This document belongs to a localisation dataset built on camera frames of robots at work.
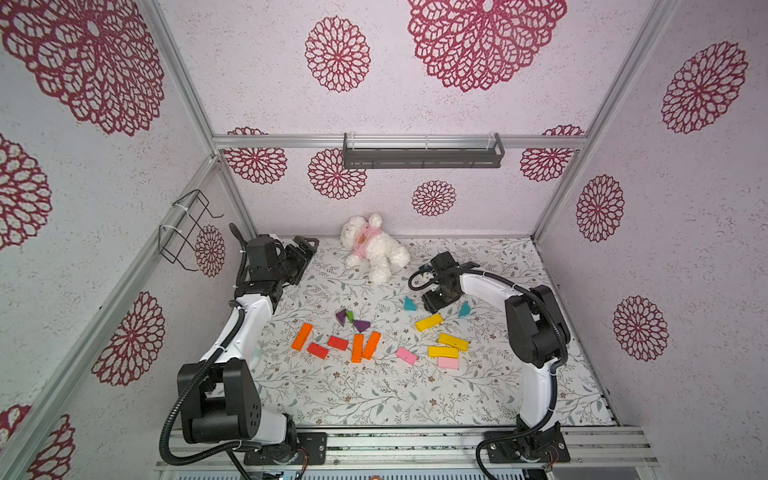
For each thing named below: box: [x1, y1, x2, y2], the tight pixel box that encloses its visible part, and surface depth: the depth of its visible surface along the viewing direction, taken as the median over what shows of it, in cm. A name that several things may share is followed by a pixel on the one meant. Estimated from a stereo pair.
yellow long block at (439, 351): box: [428, 346, 459, 359], surface depth 92 cm
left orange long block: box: [292, 322, 313, 351], surface depth 95 cm
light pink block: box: [437, 357, 459, 370], surface depth 89 cm
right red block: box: [328, 335, 349, 351], surface depth 94 cm
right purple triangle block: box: [353, 320, 371, 333], surface depth 97 cm
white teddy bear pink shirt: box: [340, 213, 410, 285], surface depth 111 cm
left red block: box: [307, 342, 329, 360], surface depth 92 cm
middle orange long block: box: [351, 334, 365, 363], surface depth 92 cm
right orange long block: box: [361, 331, 381, 360], surface depth 94 cm
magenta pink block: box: [396, 347, 417, 365], surface depth 91 cm
